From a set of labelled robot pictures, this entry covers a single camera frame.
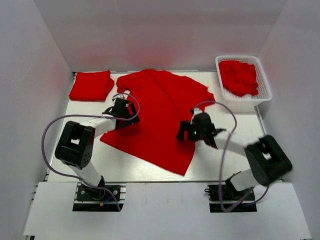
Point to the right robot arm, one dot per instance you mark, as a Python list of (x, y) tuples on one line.
[(267, 161)]

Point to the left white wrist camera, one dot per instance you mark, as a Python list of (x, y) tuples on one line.
[(120, 95)]

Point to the white plastic basket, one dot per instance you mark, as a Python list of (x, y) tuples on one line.
[(245, 104)]

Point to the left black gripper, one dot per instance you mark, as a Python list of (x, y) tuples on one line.
[(130, 122)]

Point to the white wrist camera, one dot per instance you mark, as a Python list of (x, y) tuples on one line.
[(120, 95), (196, 111)]

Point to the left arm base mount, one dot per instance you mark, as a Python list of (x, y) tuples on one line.
[(94, 200)]

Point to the red shirts pile in basket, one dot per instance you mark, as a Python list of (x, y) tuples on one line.
[(239, 78)]

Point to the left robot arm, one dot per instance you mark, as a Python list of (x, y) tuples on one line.
[(75, 146)]

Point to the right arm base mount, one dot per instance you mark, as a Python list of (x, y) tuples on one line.
[(229, 198)]

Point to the red t shirt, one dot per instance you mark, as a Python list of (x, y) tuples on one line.
[(164, 99), (91, 86)]

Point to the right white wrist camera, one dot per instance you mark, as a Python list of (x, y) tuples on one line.
[(196, 111)]

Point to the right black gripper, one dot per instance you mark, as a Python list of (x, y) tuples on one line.
[(185, 126)]

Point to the folded red t shirt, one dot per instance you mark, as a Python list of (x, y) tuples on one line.
[(91, 86)]

